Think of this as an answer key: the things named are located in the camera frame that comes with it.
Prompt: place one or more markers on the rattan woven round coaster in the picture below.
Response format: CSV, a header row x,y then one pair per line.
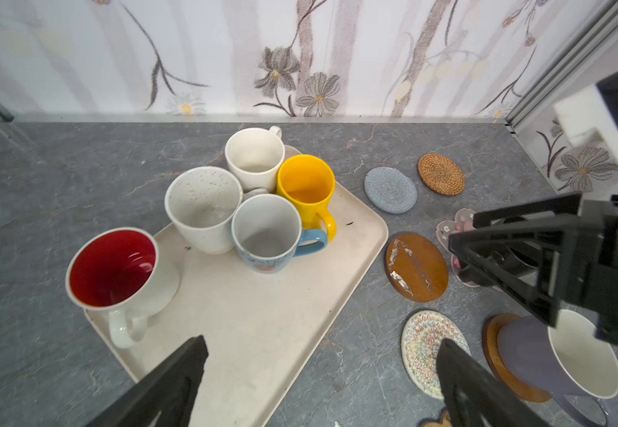
x,y
440,174

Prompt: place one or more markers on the white mug with handle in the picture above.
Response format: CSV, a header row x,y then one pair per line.
x,y
254,156

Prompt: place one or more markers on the red interior mug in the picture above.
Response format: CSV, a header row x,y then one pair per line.
x,y
123,273

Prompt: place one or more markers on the white patterned round coaster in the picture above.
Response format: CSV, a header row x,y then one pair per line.
x,y
421,339

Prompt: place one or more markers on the glossy brown round coaster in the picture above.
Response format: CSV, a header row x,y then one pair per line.
x,y
416,268

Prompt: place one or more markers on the brown paw print coaster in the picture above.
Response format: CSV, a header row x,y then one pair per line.
x,y
443,420

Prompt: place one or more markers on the yellow mug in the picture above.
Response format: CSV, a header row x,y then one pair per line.
x,y
309,184

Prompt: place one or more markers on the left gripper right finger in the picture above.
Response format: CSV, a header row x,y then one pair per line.
x,y
473,397

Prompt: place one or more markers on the black mug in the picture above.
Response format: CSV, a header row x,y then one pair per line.
x,y
509,259

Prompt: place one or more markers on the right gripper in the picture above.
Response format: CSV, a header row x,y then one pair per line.
x,y
543,262

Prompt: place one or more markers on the light blue mug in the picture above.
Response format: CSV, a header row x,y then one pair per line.
x,y
268,234

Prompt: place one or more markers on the purple mug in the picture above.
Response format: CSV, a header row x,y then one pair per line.
x,y
564,360

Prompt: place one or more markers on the pink flower silicone coaster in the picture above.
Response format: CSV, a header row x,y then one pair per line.
x,y
463,221

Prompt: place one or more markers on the beige serving tray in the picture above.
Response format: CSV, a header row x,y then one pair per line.
x,y
260,329

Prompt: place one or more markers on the plain round wooden coaster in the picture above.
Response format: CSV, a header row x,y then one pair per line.
x,y
491,329

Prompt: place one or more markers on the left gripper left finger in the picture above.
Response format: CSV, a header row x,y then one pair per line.
x,y
166,396

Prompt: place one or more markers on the right corner aluminium post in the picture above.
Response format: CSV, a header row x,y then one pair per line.
x,y
595,34

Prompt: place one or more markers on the blue woven round coaster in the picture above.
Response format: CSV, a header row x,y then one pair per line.
x,y
390,190

